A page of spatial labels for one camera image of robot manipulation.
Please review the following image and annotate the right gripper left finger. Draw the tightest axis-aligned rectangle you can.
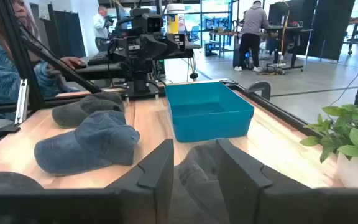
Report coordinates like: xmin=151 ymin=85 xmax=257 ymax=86
xmin=106 ymin=139 xmax=175 ymax=224

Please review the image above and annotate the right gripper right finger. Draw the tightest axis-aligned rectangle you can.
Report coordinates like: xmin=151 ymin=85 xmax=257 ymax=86
xmin=215 ymin=138 xmax=310 ymax=224

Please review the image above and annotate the dark grey baseball cap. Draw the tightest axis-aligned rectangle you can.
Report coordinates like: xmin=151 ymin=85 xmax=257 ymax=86
xmin=51 ymin=91 xmax=126 ymax=129
xmin=168 ymin=139 xmax=231 ymax=224
xmin=0 ymin=171 xmax=45 ymax=191

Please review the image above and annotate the blue denim baseball cap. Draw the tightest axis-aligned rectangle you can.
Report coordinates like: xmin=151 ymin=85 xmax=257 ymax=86
xmin=34 ymin=110 xmax=141 ymax=177

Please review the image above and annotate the white and yellow wipes canister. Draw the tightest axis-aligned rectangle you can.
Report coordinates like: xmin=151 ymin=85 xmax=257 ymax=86
xmin=165 ymin=2 xmax=186 ymax=34

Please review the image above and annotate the black keyboard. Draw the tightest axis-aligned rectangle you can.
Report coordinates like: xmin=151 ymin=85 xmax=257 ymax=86
xmin=87 ymin=51 xmax=110 ymax=66

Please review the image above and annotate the blue plastic bin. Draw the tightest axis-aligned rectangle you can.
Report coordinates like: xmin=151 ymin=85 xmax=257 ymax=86
xmin=164 ymin=81 xmax=255 ymax=143

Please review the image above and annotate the dark grey desk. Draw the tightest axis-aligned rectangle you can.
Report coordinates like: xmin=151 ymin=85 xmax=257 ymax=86
xmin=50 ymin=42 xmax=202 ymax=82

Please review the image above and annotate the grey clamp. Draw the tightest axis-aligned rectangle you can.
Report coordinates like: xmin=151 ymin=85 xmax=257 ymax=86
xmin=246 ymin=81 xmax=272 ymax=101

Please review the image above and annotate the white plant pot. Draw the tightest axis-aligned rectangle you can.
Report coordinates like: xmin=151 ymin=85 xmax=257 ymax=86
xmin=336 ymin=152 xmax=358 ymax=189

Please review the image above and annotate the green artificial plant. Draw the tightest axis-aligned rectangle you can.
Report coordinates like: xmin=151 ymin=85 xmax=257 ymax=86
xmin=299 ymin=98 xmax=358 ymax=174

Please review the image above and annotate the background work table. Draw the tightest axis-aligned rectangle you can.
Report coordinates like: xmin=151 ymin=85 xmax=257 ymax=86
xmin=209 ymin=25 xmax=315 ymax=71

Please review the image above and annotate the black room partition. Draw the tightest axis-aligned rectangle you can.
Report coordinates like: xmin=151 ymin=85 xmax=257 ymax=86
xmin=308 ymin=0 xmax=356 ymax=62

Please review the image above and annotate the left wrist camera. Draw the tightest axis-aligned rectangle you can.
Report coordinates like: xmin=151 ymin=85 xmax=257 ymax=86
xmin=131 ymin=7 xmax=163 ymax=34

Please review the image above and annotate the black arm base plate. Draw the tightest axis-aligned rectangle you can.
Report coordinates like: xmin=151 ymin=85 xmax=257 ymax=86
xmin=122 ymin=89 xmax=167 ymax=100

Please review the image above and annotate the blue metal shelf frame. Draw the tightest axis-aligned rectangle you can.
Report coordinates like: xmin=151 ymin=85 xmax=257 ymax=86
xmin=199 ymin=0 xmax=239 ymax=57

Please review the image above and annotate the black aluminium table frame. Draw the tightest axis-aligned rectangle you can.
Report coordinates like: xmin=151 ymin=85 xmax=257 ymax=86
xmin=0 ymin=0 xmax=323 ymax=156

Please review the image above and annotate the silver metal bracket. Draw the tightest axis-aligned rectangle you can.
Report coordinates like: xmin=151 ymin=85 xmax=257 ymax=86
xmin=14 ymin=78 xmax=30 ymax=124

